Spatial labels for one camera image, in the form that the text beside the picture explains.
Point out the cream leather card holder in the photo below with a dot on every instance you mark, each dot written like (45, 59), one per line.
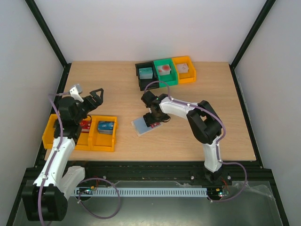
(140, 126)

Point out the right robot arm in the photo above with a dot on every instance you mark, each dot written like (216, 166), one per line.
(204, 123)

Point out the black frame post left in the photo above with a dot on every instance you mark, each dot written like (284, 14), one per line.
(33, 7)

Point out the red card stack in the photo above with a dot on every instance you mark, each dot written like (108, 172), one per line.
(85, 126)

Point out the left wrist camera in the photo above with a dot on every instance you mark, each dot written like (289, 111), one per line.
(75, 92)

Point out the yellow bin at back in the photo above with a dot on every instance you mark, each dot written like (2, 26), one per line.
(185, 77)

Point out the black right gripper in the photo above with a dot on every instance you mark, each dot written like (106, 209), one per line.
(148, 118)

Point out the yellow bin with blue cards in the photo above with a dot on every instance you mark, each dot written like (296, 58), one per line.
(102, 142)

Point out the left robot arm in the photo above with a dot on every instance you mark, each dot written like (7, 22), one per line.
(46, 199)

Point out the red card in holder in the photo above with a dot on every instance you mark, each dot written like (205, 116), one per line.
(156, 125)

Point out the grey card in yellow bin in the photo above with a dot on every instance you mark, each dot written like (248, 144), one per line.
(182, 68)

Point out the black frame post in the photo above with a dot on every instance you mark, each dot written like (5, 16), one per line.
(252, 32)
(33, 7)

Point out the light blue cable duct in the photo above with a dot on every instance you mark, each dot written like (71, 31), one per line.
(143, 192)

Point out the blue VIP card stack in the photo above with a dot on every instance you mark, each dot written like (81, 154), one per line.
(105, 127)

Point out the green bin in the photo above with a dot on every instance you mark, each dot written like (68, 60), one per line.
(172, 78)

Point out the black bin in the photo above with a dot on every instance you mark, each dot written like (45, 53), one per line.
(144, 83)

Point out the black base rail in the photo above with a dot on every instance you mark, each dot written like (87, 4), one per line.
(192, 172)

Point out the black frame post right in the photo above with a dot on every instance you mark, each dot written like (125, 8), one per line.
(252, 32)

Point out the yellow bin with red cards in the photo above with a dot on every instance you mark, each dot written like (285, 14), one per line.
(48, 135)

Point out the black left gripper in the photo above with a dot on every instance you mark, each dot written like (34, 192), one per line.
(99, 101)

